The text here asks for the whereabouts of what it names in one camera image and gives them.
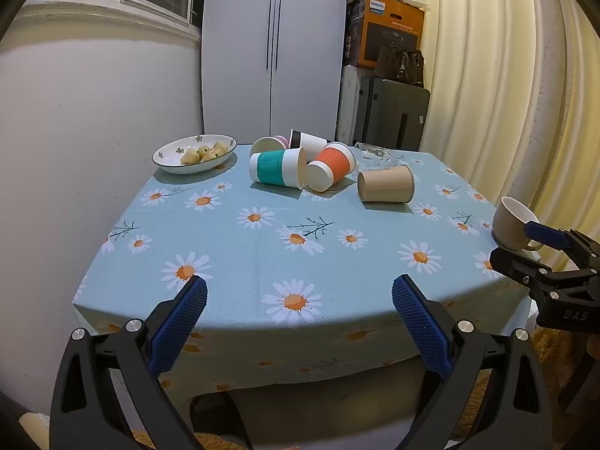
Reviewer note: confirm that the white flower-print bowl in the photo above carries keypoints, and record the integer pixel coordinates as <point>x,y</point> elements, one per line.
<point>173,159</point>

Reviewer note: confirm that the blue daisy tablecloth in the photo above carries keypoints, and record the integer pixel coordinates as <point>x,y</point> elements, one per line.
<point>281,248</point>

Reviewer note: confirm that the white wardrobe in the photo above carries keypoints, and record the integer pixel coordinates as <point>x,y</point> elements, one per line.
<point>276,47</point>

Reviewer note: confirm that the brown fluffy rug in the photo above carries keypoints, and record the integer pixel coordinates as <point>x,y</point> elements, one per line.
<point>551,344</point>

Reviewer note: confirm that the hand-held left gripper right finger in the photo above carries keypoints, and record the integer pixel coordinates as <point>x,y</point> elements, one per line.
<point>419,321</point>

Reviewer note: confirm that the dark grey suitcase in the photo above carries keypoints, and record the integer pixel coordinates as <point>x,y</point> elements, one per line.
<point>393,112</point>

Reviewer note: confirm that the brown handbag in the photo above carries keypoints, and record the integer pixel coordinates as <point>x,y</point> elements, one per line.
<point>401,65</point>

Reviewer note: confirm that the clear glass cup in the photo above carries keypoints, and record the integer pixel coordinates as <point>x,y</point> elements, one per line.
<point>372,155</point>

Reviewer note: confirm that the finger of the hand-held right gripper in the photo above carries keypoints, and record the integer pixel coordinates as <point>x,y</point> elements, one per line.
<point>518,265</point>
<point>546,234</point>

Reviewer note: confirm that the cream curtain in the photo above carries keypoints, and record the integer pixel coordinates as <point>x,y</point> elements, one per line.
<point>497,84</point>

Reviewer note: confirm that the beige mug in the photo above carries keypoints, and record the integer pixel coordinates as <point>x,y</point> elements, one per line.
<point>511,225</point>

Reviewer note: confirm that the black and white paper cup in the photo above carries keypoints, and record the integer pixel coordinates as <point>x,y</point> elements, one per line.
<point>309,141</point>

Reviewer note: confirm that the pink paper cup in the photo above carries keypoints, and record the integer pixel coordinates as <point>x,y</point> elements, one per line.
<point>268,144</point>

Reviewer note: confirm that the brown paper cup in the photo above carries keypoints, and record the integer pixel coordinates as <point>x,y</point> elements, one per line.
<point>386,185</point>

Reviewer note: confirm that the teal banded paper cup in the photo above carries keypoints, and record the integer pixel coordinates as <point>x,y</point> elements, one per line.
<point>274,168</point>

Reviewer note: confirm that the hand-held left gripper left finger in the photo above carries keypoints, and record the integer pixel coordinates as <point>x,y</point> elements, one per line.
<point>180,322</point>

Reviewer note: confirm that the yellow food piece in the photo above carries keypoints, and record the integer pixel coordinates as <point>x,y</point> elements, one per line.
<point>205,151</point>
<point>190,156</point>
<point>220,146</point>

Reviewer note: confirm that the orange cardboard box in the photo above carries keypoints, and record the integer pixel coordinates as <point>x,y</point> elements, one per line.
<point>391,28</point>

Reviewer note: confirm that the orange banded paper cup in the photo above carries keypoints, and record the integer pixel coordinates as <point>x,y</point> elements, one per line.
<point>333,161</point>

